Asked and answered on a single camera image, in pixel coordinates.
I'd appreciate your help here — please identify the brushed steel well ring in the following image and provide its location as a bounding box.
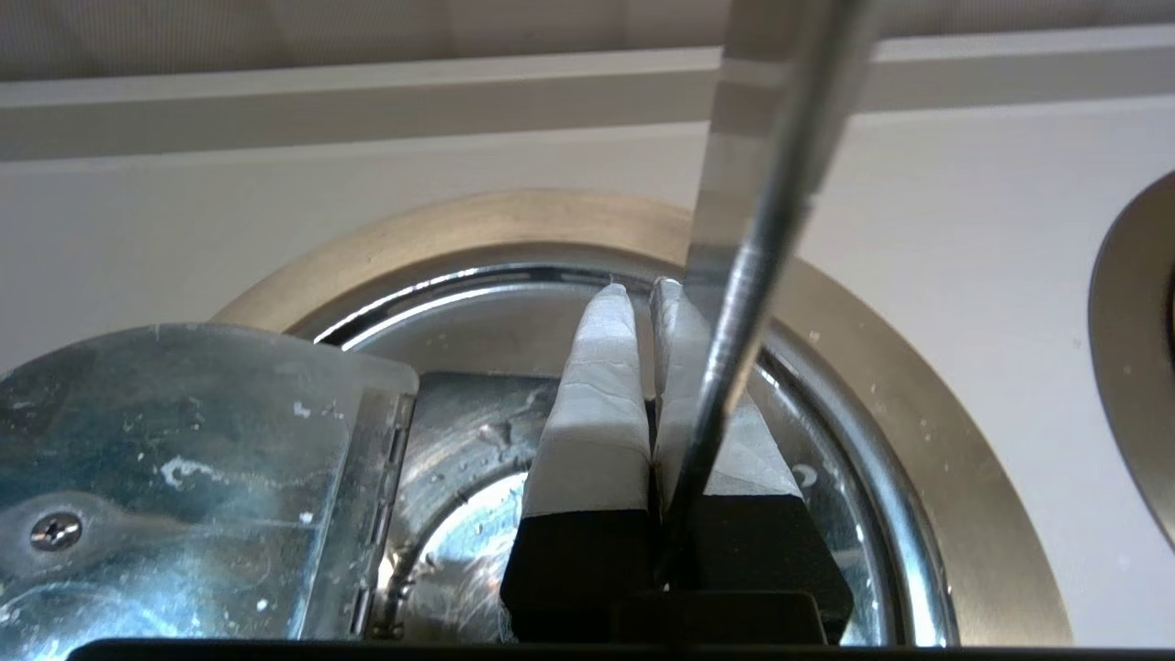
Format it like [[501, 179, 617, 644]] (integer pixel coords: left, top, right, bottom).
[[1088, 170, 1175, 552], [211, 188, 1075, 644]]

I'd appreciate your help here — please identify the steel ladle hooked handle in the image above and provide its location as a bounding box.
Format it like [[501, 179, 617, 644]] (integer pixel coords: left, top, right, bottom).
[[656, 0, 882, 588]]

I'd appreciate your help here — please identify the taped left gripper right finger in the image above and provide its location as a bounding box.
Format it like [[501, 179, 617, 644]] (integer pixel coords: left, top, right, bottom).
[[650, 277, 855, 644]]

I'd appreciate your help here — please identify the hinged steel lid black knob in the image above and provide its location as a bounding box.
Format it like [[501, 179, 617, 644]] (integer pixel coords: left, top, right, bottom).
[[0, 262, 960, 644]]

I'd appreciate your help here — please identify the steel soup pot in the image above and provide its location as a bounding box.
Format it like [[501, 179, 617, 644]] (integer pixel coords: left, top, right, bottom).
[[376, 372, 919, 644]]

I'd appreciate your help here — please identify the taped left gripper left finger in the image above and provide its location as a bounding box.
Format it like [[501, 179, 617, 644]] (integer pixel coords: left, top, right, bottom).
[[500, 283, 658, 644]]

